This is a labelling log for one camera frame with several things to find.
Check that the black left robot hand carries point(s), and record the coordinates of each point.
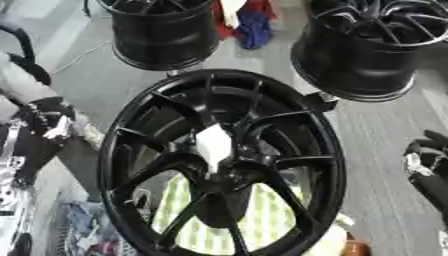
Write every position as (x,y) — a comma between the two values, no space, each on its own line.
(36,146)

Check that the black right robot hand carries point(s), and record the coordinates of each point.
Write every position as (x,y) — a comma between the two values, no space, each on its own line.
(430,190)

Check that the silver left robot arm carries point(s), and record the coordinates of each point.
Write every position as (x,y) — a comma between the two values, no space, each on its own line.
(11,200)

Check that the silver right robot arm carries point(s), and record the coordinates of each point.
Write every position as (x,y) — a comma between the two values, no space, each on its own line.
(443,243)

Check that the black spoked wheel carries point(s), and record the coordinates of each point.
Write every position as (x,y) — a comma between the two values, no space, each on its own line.
(146,113)

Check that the black wheel stand clamp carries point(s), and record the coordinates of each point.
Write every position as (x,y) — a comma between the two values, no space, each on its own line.
(319,101)

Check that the black wheel rim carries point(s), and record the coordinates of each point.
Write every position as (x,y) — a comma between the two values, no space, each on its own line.
(350,63)
(163,36)

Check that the white padded bar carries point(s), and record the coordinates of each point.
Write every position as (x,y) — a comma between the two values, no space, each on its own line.
(20,83)

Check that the brown object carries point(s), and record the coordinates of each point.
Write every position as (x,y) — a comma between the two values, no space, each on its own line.
(356,248)

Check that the grey cloth clutter pile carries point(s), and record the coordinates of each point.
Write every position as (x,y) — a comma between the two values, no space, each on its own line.
(87,230)

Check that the black curved tube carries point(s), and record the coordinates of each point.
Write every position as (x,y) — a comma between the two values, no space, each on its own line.
(25,43)

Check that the red blue white cloth bundle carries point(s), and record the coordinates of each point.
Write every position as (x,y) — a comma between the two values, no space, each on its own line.
(254,26)

